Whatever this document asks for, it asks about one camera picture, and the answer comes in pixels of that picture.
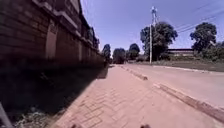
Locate brown brick boundary wall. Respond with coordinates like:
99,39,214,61
0,0,106,70

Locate red brick path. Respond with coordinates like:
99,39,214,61
49,64,224,128

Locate utility pole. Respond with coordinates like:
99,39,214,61
148,23,154,65

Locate green bushes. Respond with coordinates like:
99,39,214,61
199,41,224,63

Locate lattice tower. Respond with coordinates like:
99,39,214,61
151,5,159,26

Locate large dark green tree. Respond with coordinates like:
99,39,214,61
139,21,179,62
189,22,218,54

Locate low red-roofed building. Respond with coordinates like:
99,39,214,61
166,48,196,58

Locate building behind wall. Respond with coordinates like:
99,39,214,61
33,0,101,51

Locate grass verge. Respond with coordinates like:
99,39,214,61
126,59,224,73

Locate overhead wires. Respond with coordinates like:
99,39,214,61
174,1,224,34

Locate row of distant trees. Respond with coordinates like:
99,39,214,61
101,42,142,65

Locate reddish dusty road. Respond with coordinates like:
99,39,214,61
123,63,224,109

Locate concrete kerb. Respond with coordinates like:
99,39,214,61
119,65,224,124

